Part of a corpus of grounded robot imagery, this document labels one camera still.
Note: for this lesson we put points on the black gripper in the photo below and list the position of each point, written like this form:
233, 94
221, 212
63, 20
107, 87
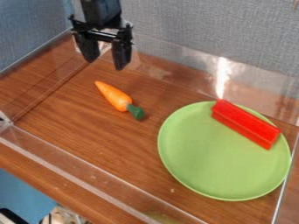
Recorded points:
113, 31

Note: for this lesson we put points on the orange toy carrot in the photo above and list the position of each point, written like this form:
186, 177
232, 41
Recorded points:
119, 100

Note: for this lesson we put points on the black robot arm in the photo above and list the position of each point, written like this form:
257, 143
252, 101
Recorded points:
102, 9

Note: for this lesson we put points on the green plate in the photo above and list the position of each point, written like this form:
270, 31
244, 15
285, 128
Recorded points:
214, 161

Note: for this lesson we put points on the red rectangular block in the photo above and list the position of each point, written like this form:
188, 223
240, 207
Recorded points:
249, 125

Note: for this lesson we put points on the clear acrylic enclosure wall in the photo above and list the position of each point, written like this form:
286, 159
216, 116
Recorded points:
91, 156

